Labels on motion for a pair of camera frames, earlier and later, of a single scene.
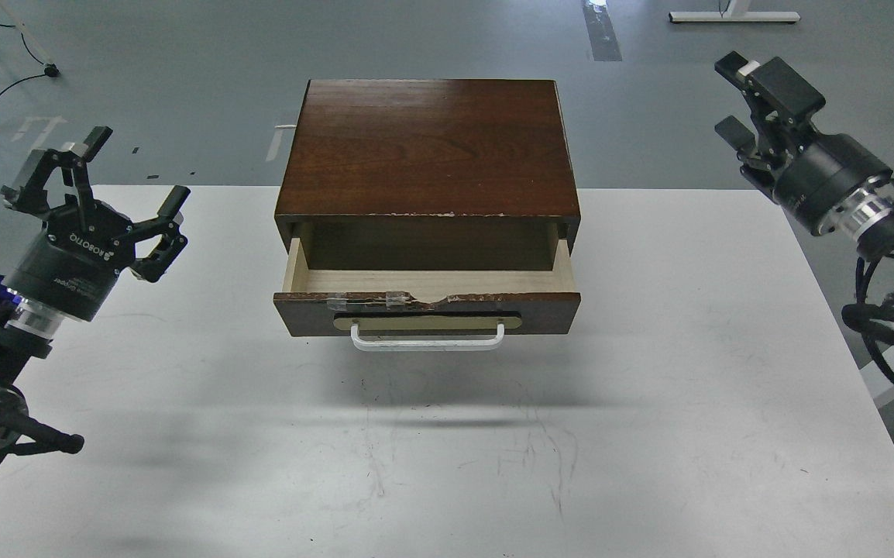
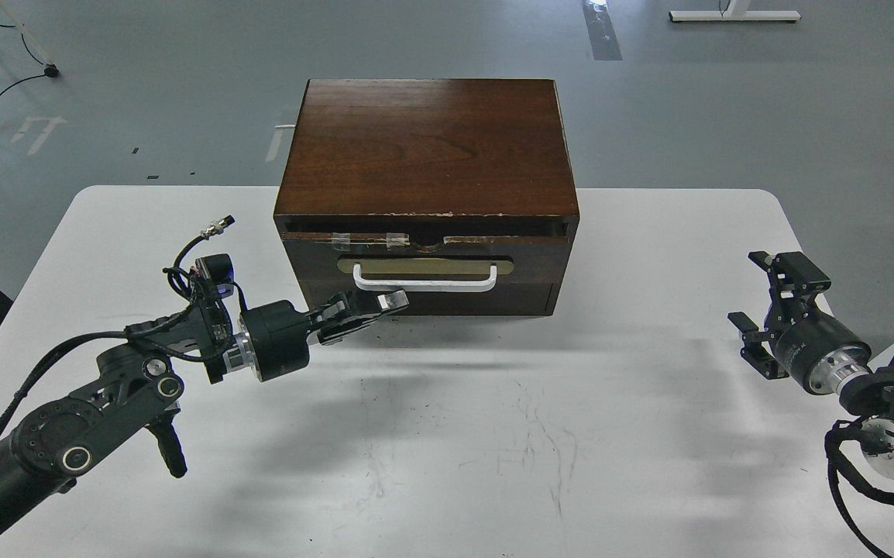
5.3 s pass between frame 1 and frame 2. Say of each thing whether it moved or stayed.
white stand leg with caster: stayed
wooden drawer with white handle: moved
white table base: stayed
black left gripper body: moved
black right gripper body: moved
